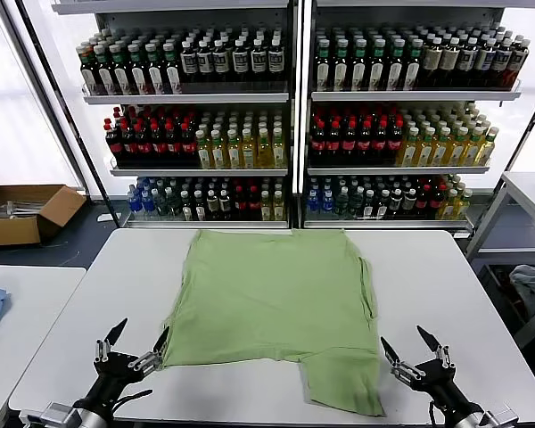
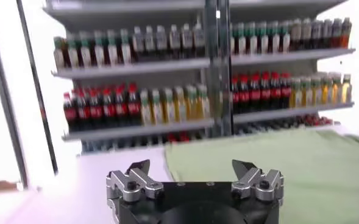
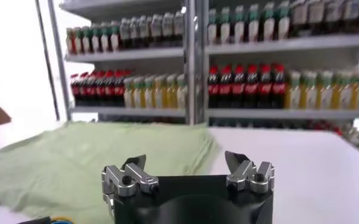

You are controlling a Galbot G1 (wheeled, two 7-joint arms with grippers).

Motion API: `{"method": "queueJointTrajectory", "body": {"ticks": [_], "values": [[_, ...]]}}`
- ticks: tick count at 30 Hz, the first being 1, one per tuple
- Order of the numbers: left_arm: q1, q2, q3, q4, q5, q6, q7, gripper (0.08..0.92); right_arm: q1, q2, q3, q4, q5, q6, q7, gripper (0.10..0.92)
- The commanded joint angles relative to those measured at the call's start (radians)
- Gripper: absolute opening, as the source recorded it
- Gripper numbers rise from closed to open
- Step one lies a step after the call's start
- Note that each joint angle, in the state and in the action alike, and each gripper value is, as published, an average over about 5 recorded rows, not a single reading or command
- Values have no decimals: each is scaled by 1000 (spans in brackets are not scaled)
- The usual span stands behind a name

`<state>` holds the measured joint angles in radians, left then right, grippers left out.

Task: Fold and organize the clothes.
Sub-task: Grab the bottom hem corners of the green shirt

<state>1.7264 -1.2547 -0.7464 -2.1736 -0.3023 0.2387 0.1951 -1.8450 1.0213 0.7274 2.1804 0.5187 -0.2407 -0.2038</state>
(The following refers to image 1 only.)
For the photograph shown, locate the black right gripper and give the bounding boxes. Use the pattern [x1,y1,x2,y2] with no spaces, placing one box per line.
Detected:
[381,325,478,414]

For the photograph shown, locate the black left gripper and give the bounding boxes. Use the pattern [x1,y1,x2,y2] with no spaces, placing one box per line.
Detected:
[73,317,169,414]

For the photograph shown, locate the green short-sleeve shirt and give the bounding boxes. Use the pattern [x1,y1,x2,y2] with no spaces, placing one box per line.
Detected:
[160,228,387,418]

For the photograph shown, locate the light grey garment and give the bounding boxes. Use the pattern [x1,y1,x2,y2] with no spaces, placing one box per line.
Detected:
[509,264,535,316]

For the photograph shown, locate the brown cardboard box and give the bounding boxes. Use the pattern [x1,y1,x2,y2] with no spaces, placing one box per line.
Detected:
[0,184,87,248]

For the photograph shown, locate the silver metal rods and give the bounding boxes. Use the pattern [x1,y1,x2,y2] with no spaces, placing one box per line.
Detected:
[0,200,41,220]

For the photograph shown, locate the cola bottle red cap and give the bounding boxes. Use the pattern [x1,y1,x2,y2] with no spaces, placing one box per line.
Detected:
[165,122,182,167]
[180,122,197,167]
[136,122,152,167]
[372,119,388,165]
[326,119,342,165]
[356,119,374,165]
[120,122,138,167]
[386,119,404,165]
[310,118,327,165]
[151,122,167,167]
[341,119,358,165]
[104,118,124,167]

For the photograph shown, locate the yellow drink bottle white cap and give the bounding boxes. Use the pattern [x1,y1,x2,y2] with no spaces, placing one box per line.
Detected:
[448,127,469,168]
[195,129,212,169]
[210,128,227,169]
[256,128,272,169]
[432,128,451,168]
[463,127,485,168]
[226,128,243,169]
[477,127,500,168]
[416,128,436,168]
[241,128,257,169]
[270,127,286,169]
[399,128,419,168]

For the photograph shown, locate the grey metal side table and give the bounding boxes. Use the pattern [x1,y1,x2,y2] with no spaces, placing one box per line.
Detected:
[465,170,535,351]

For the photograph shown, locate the grey metal shelf unit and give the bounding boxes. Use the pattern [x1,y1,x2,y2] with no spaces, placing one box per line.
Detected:
[51,0,300,229]
[299,0,525,233]

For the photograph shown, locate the dark bottle green neck label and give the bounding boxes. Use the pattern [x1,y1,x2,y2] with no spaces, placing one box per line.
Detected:
[386,37,405,92]
[127,43,146,95]
[144,42,163,95]
[350,38,367,92]
[109,43,129,95]
[333,38,350,92]
[78,44,98,95]
[161,42,182,95]
[404,37,423,90]
[368,37,386,92]
[315,38,332,92]
[93,44,113,95]

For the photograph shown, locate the dark bottle white blue label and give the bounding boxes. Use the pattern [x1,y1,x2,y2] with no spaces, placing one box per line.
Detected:
[249,38,268,84]
[475,37,496,88]
[457,37,478,88]
[212,38,231,84]
[267,38,285,84]
[196,39,214,84]
[179,39,198,84]
[231,38,250,84]
[492,38,514,88]

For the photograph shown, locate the reddish drink bottle white label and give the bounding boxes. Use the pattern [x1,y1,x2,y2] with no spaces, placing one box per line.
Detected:
[506,40,531,88]

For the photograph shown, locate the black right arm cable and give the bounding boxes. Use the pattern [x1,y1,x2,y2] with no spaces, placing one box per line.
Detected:
[427,399,445,428]

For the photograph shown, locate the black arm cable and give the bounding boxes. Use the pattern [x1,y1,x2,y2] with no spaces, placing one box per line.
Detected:
[427,399,445,428]
[111,389,154,409]

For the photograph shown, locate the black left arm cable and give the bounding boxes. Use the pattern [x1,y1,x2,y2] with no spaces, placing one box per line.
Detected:
[111,389,154,409]

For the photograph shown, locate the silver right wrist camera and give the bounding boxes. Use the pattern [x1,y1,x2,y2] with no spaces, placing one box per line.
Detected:
[480,403,519,428]

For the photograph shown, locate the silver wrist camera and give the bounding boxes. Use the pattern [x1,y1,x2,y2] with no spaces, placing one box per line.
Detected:
[38,402,79,424]
[480,403,519,428]

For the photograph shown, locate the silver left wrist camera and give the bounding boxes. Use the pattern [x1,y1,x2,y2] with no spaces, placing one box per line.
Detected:
[38,402,79,424]

